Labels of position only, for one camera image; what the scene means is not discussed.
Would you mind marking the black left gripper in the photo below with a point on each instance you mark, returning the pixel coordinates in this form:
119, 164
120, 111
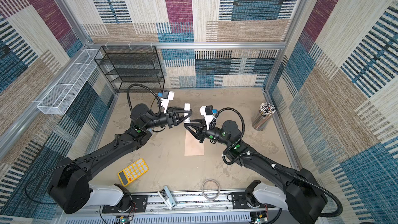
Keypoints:
171, 118

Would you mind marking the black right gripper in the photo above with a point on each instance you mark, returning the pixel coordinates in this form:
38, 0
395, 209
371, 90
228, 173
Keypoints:
200, 133

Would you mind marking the white glue stick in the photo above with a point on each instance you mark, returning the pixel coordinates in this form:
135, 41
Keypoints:
188, 114

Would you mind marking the pink envelope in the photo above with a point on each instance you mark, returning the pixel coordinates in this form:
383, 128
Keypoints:
192, 147

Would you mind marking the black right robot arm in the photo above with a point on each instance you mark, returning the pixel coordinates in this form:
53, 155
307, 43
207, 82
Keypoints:
305, 199

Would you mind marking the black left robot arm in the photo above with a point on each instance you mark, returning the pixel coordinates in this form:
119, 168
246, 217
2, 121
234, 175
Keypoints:
69, 186

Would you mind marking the cup of pencils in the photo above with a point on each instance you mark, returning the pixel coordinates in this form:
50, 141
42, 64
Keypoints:
263, 115

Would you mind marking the light blue stapler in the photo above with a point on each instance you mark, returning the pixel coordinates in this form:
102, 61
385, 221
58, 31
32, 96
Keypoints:
167, 198

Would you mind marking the yellow calculator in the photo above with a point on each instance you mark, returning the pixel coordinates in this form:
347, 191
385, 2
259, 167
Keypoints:
132, 172

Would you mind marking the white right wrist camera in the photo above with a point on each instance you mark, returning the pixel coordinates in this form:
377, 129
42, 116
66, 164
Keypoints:
209, 114

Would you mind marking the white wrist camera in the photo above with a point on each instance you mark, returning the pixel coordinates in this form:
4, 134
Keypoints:
209, 114
165, 97

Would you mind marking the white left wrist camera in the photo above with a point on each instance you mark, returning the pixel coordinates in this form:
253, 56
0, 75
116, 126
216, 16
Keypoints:
165, 97

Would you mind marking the black wire shelf rack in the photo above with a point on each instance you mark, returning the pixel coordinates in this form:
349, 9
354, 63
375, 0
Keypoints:
126, 65

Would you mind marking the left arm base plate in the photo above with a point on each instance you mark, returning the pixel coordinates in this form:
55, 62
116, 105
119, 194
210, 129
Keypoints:
136, 203

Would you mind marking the white wire mesh basket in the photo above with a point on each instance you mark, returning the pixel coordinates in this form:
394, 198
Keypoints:
59, 99

